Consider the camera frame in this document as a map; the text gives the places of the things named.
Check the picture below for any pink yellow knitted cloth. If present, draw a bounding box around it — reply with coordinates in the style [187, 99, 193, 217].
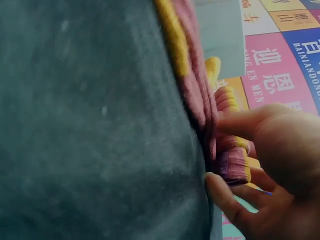
[152, 0, 252, 188]

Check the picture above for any person's right hand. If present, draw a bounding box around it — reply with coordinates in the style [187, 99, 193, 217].
[204, 103, 320, 240]

